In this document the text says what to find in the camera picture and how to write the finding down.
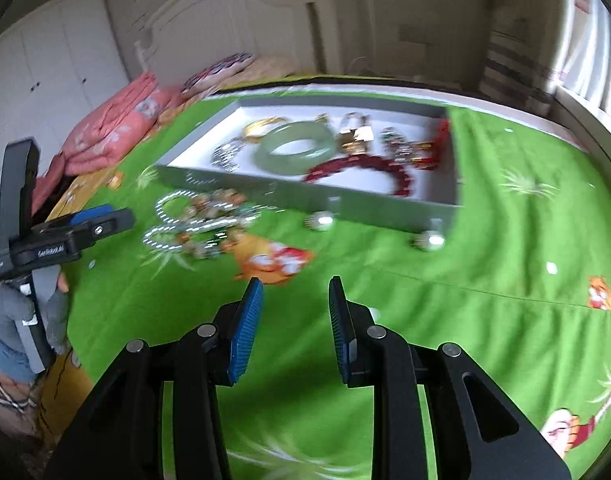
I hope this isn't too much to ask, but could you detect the pearl earring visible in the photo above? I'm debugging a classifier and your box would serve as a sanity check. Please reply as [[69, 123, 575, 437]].
[[304, 210, 335, 232], [414, 230, 445, 252]]

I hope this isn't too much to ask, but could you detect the pearl and stone necklace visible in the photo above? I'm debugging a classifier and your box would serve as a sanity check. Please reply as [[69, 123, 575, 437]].
[[140, 187, 264, 260]]

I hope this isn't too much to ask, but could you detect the silver bead bracelet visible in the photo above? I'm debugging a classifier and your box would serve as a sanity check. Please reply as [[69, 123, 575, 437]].
[[210, 138, 249, 172]]

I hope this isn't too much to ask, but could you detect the colourful charm bracelet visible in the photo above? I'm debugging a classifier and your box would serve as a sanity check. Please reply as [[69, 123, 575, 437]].
[[379, 127, 427, 166]]

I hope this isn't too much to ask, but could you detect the gold bangle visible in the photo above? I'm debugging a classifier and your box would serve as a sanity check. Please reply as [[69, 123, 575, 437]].
[[240, 117, 289, 144]]

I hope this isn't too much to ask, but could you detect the red cord bracelet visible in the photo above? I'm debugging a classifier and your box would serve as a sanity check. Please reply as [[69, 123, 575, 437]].
[[415, 118, 452, 172]]

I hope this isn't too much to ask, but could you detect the grey jewelry tray box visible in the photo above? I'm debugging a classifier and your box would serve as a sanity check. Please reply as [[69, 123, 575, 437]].
[[155, 94, 462, 233]]

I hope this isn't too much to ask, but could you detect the grey gloved left hand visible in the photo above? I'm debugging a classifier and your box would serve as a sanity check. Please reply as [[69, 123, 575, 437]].
[[0, 266, 70, 382]]

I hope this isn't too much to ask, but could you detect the pink folded quilt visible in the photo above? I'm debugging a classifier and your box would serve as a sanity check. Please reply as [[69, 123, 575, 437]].
[[32, 72, 179, 214]]

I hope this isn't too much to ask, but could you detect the white wardrobe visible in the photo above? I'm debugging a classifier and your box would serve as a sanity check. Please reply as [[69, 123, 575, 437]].
[[0, 0, 129, 179]]

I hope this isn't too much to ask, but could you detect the green printed bed sheet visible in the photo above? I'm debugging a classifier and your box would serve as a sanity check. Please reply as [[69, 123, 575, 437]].
[[219, 107, 611, 479]]

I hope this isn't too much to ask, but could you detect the green jade bangle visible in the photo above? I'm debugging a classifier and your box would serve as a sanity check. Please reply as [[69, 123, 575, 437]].
[[252, 122, 337, 177]]

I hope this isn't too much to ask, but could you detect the gold rings cluster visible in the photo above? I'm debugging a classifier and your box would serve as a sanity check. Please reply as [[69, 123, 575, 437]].
[[337, 112, 375, 155]]

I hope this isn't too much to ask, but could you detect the patterned round pillow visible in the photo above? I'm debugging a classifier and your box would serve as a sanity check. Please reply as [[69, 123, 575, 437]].
[[181, 52, 256, 96]]

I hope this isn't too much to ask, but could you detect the yellow blanket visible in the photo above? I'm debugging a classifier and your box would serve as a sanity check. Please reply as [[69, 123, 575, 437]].
[[156, 55, 300, 127]]

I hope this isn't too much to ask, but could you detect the white bed headboard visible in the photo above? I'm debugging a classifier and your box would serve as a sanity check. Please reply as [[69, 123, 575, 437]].
[[134, 0, 343, 84]]

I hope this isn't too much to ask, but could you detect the striped printed curtain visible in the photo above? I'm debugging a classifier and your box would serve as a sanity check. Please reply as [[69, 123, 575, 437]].
[[477, 0, 611, 116]]

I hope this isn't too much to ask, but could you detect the dark red bead bracelet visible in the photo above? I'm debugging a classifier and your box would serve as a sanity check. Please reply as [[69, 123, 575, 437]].
[[302, 154, 417, 198]]

